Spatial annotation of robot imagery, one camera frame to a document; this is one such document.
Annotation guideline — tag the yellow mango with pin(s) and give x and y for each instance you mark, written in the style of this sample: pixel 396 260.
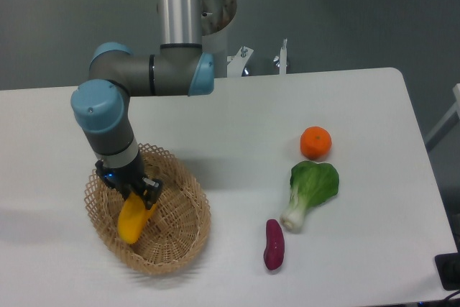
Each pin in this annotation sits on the yellow mango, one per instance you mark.
pixel 133 217

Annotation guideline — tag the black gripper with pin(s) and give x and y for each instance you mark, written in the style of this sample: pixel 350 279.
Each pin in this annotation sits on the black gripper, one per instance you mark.
pixel 131 178

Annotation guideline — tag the purple sweet potato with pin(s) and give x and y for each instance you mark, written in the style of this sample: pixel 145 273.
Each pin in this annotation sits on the purple sweet potato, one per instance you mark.
pixel 274 251

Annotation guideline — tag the white furniture frame right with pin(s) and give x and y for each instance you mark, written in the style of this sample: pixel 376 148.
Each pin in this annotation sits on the white furniture frame right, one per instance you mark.
pixel 446 123

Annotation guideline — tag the woven wicker basket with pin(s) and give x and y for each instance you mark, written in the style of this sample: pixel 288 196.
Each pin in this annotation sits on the woven wicker basket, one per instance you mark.
pixel 176 232

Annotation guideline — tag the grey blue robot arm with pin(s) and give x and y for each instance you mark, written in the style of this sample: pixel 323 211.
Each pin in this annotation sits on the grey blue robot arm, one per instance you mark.
pixel 100 105

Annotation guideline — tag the green bok choy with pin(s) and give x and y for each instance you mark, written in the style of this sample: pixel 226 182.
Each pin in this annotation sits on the green bok choy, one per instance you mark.
pixel 311 185

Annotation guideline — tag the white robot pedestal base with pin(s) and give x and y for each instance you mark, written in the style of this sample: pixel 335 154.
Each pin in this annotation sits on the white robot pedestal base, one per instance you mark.
pixel 217 20

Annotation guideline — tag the orange mandarin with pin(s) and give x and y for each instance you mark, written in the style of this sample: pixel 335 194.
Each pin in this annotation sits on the orange mandarin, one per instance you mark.
pixel 315 143

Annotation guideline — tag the black device at table edge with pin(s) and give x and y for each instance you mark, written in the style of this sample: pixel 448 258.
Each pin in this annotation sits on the black device at table edge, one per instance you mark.
pixel 448 270

